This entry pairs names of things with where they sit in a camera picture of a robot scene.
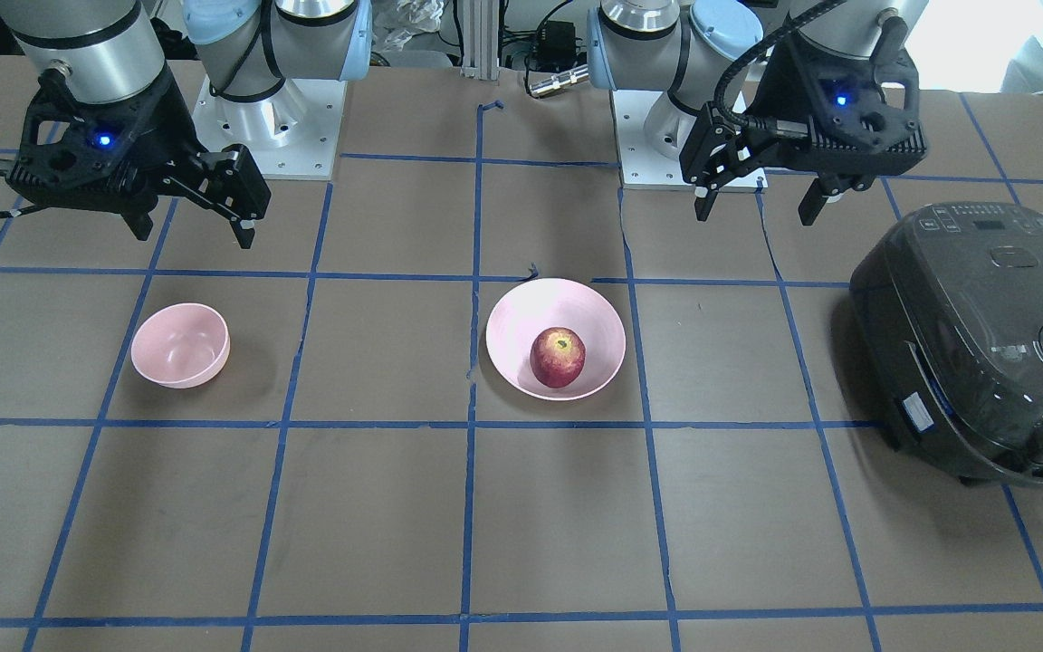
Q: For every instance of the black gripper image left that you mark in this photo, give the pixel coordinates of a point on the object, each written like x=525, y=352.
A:
x=162, y=120

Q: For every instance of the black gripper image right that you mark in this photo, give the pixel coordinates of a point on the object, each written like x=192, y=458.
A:
x=786, y=93

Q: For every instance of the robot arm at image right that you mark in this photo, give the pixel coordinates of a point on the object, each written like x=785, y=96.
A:
x=719, y=50

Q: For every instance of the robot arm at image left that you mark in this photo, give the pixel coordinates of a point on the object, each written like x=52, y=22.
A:
x=109, y=50

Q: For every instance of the small pink bowl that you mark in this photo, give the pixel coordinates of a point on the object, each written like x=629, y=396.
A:
x=181, y=346

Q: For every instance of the red apple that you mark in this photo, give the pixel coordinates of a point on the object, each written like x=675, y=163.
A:
x=557, y=357

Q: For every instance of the pink plate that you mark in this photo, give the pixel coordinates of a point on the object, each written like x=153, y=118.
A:
x=535, y=306

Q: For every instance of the silver metal cylinder connector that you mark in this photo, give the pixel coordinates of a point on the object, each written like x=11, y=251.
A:
x=557, y=82

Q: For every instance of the dark grey rice cooker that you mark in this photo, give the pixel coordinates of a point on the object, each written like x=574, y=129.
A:
x=950, y=305

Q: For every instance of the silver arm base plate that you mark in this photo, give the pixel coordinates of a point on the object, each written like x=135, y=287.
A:
x=294, y=135
x=650, y=132

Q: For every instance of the aluminium frame post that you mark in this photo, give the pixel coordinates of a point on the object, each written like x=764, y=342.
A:
x=480, y=39

